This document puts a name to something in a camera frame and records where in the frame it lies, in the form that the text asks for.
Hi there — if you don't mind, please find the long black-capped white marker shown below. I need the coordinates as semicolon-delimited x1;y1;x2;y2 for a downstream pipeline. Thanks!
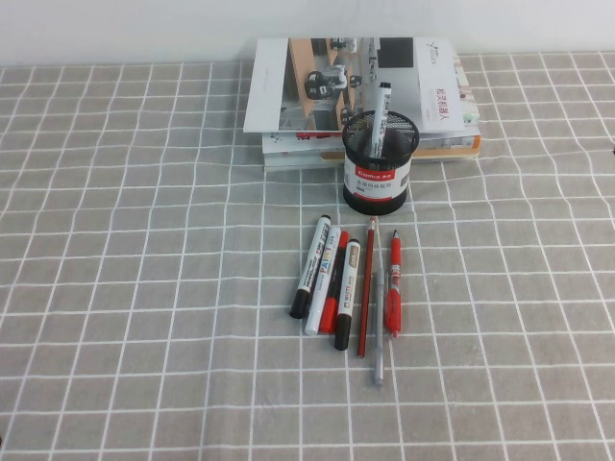
288;214;333;320
367;81;393;159

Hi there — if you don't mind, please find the black mesh pen holder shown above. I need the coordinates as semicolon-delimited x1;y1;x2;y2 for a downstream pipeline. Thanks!
341;109;421;213

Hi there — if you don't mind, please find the red retractable pen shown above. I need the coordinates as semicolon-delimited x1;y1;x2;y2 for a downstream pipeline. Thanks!
383;229;404;340

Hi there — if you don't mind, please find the grey pen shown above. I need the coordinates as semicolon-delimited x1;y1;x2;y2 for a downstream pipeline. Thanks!
369;225;388;388

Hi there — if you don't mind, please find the white thin book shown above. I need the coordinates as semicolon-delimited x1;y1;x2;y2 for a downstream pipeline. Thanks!
262;152;478;173

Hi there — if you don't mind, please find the red pencil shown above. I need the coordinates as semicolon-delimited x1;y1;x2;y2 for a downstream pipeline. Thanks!
355;215;379;359

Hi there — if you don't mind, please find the short black-capped white marker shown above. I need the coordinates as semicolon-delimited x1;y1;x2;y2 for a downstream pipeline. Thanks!
332;237;362;352

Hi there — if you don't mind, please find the white paint marker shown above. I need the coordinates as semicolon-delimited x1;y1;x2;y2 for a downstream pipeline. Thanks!
303;227;342;337

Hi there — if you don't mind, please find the red and black marker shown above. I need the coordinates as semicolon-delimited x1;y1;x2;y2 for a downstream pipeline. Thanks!
318;230;351;336

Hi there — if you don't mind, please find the white book with red print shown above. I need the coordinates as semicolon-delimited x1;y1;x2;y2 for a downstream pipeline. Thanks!
260;130;481;156

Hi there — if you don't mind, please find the white robot photo magazine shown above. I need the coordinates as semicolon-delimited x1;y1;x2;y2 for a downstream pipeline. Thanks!
242;36;467;135

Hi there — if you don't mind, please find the book with orange spine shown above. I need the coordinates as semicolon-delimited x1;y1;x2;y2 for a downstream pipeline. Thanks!
316;135;481;163

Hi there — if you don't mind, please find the grey checked tablecloth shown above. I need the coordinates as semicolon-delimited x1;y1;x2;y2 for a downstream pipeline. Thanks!
0;50;615;461

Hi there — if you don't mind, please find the white book with green print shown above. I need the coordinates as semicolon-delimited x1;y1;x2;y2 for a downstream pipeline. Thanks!
451;53;481;140

